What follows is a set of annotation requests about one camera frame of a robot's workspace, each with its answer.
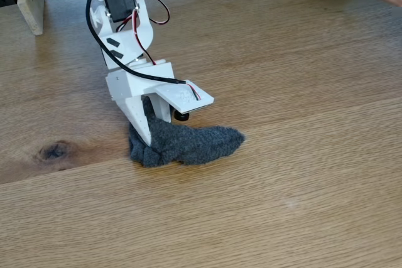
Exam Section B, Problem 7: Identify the grey fleece cloth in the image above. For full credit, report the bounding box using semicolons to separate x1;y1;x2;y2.
128;96;247;169

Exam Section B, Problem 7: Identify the white gripper camera mount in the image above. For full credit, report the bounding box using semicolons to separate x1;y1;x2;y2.
155;78;215;123

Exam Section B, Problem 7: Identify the red white servo cable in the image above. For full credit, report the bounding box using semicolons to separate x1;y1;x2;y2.
115;0;171;66

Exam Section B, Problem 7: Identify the black camera cable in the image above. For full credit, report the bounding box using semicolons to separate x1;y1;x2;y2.
85;0;188;85

